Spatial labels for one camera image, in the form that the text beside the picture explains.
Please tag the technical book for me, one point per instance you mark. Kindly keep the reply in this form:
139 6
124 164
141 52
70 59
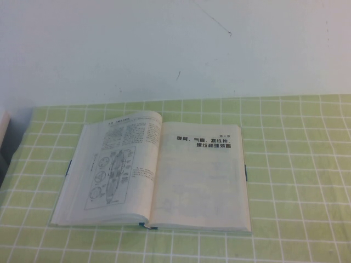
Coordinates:
192 186

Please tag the green checked tablecloth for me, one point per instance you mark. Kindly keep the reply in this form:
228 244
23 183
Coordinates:
301 178

